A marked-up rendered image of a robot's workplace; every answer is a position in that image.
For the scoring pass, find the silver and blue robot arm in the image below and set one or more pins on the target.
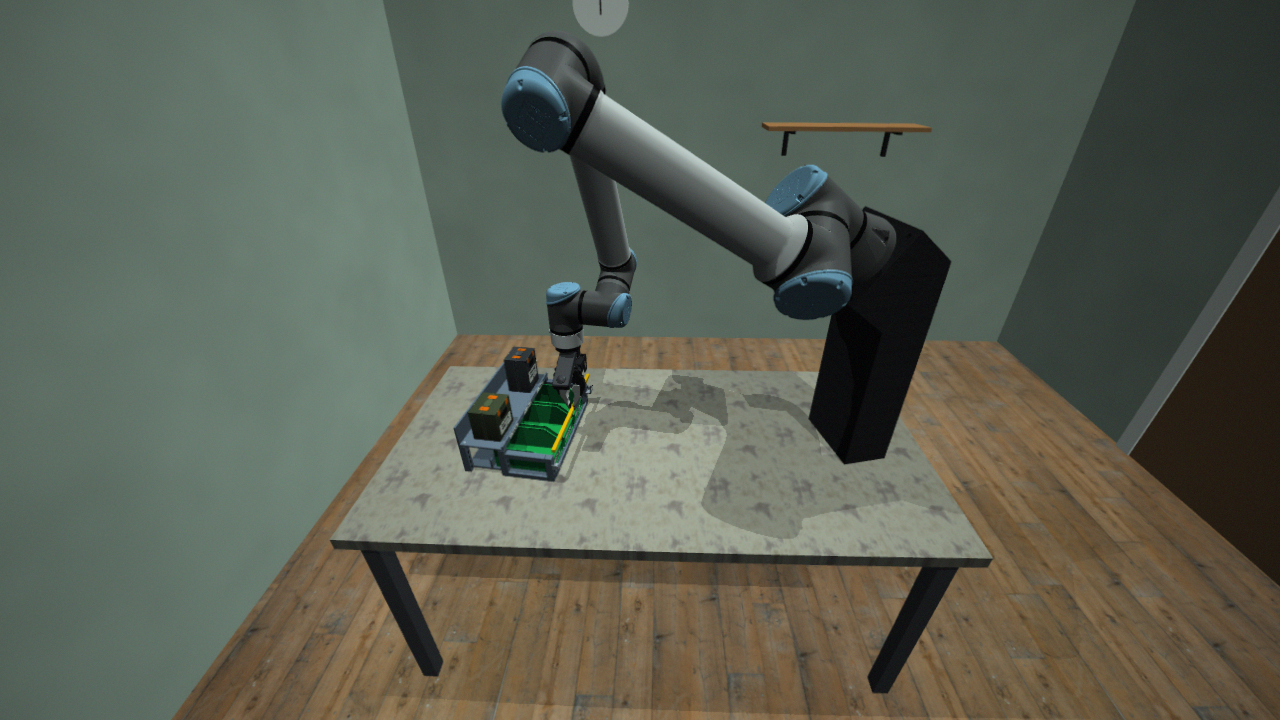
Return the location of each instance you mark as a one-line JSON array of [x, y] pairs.
[[547, 103]]

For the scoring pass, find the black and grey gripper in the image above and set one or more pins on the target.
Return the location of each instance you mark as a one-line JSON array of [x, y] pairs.
[[578, 379]]

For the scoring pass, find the yellow bar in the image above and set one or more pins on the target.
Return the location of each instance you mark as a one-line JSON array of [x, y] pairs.
[[560, 435]]

